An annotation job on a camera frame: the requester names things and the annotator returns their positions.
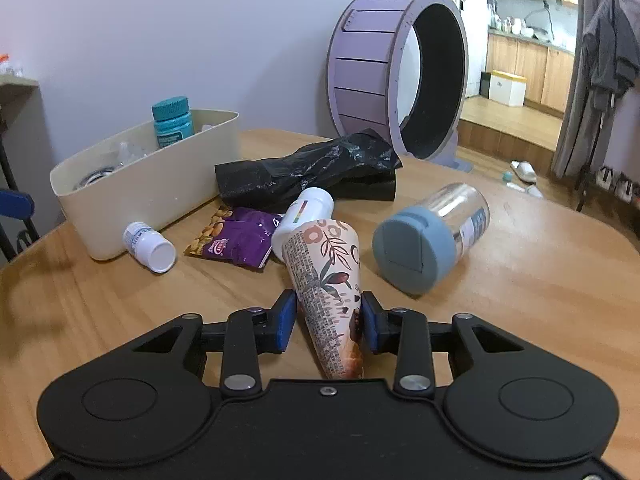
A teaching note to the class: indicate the purple cat exercise wheel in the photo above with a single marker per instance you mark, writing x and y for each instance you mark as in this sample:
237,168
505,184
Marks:
370,75

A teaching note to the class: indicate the tall white pill bottle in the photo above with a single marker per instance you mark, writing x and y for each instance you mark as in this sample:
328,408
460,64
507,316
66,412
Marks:
305,210

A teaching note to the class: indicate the cream plastic container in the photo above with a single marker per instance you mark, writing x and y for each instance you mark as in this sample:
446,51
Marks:
150,195

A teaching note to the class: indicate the grey curtain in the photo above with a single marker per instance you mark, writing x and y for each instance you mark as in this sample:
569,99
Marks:
570,125

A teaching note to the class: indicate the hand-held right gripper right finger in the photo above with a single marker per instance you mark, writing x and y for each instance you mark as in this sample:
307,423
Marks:
369,320

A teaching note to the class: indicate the teal plastic bottle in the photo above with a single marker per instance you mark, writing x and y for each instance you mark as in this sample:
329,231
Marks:
172,125

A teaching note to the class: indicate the small white pill bottle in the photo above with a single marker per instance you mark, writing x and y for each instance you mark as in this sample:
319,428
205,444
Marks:
145,245

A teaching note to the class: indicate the purple snack packet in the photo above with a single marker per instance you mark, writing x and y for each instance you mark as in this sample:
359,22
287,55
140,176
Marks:
245,237

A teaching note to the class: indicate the metal clothes rack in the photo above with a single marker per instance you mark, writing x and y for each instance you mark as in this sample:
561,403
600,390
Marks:
581,190

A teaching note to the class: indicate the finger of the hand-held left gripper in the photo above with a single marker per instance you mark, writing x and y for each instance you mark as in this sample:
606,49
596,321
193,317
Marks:
15,205

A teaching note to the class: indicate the pile of kitchen dishes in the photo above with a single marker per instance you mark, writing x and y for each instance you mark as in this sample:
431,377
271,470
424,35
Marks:
515,25

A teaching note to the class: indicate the patterned paper cone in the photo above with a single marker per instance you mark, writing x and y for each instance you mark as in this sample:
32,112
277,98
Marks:
320,280

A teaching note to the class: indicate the grey hanging clothes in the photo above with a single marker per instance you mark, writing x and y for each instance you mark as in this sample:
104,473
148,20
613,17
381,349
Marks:
615,60

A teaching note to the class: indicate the wooden kitchen base cabinets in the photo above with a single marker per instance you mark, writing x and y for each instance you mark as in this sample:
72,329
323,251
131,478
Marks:
545,70

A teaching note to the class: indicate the row of shoes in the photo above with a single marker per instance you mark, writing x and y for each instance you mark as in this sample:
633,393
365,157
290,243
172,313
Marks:
615,180

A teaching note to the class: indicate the white foam box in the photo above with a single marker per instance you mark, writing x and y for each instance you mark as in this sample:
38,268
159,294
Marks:
507,89

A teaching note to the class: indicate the black plastic bag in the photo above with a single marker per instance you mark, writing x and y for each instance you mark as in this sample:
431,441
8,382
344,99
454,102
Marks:
300,170

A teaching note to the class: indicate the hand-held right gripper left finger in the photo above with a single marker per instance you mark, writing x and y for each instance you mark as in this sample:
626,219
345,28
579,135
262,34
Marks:
285,317

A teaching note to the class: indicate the glass jar grey-blue lid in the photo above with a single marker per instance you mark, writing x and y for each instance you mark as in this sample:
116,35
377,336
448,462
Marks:
410,250

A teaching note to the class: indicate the white slipper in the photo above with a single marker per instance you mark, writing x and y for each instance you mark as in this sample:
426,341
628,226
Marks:
515,186
534,191
524,171

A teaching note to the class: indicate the wooden side shelf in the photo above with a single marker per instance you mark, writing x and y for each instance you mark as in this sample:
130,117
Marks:
17,87

